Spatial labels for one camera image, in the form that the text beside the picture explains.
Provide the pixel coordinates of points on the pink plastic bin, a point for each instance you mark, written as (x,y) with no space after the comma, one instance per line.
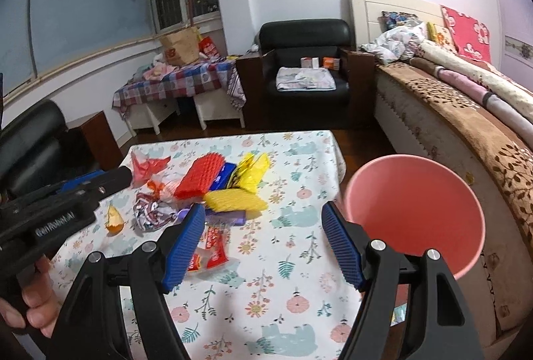
(416,210)

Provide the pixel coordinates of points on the small orange box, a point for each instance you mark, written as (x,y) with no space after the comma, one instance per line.
(331,63)

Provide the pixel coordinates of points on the folded pale printed cloth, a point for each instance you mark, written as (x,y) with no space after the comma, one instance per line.
(304,79)

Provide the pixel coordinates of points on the white bed headboard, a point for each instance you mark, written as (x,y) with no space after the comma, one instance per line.
(370,10)

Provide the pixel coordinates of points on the yellow pillow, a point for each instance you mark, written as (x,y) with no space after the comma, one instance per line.
(436,33)

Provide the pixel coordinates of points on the small white box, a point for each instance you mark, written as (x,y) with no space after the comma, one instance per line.
(310,62)

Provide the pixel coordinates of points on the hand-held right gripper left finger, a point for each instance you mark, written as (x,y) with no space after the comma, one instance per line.
(183,249)

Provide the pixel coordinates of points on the orange small wrapper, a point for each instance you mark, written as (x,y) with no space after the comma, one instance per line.
(114,222)

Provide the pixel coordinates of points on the yellow foam fruit net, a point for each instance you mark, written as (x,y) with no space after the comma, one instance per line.
(233,201)

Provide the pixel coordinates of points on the red box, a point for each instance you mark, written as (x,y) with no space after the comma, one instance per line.
(208,47)

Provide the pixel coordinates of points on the floral animal print tablecloth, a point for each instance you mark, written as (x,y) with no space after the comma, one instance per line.
(283,185)

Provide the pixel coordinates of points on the pink clothes pile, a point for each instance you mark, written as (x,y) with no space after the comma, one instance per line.
(160,70)

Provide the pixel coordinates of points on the silver wrapper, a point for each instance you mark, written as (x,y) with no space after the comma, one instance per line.
(152,214)

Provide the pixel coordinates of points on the pink flower pillow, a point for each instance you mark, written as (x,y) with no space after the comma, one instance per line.
(466,31)

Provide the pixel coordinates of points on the black leather sofa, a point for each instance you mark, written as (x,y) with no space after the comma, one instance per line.
(33,143)

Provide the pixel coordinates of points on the large blue window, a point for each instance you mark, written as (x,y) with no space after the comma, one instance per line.
(83,10)

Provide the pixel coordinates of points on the brown wooden side table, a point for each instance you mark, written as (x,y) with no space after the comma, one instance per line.
(95,139)

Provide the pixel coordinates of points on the pink striped blanket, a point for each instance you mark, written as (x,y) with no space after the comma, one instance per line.
(470,87)

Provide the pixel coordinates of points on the person's left hand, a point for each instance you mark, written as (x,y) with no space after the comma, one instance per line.
(43,301)

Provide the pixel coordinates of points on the black leather armchair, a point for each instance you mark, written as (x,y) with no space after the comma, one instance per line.
(304,37)

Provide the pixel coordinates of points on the white cabinet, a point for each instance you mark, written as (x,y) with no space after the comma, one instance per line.
(150,116)
(218,110)

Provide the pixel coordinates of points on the crumpled white clothes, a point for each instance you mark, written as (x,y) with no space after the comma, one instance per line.
(391,41)

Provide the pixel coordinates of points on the reddish wooden pole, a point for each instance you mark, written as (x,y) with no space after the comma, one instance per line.
(190,2)

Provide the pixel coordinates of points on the colourful patterned pillow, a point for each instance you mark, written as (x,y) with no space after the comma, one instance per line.
(397,19)

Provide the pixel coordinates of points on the lilac wardrobe door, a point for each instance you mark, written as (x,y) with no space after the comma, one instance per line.
(516,10)

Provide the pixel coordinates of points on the purple face mask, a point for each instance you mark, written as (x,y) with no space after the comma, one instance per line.
(231,217)

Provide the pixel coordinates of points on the blue tissue pack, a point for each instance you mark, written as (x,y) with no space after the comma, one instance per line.
(222,176)

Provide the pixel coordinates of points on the clear plastic bag orange print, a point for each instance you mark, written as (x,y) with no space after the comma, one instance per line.
(164,189)

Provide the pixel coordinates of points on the cream quilt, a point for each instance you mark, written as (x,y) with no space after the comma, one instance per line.
(491,81)

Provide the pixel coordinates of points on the brown paper bag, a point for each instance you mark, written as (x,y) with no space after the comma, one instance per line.
(181,47)

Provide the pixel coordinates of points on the dark wooden side table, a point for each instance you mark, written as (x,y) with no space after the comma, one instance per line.
(250,89)

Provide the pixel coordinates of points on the red plastic bag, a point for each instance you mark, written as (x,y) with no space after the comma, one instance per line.
(145,168)

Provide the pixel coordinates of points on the checked tablecloth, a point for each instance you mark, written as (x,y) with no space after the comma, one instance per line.
(183,79)

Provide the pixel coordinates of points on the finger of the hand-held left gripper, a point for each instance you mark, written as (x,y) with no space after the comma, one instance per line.
(110,181)

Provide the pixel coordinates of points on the red foam fruit net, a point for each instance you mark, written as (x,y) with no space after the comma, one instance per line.
(198,177)

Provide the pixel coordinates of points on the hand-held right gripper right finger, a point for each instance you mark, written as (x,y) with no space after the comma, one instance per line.
(343,249)

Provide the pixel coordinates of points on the yellow printed plastic wrapper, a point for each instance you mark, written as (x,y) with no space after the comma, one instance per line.
(239,177)

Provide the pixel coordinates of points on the dark wooden bedside cabinet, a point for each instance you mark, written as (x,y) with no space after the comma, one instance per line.
(360,85)

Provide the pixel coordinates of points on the red snack wrapper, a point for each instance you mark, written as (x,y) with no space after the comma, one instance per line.
(214,247)

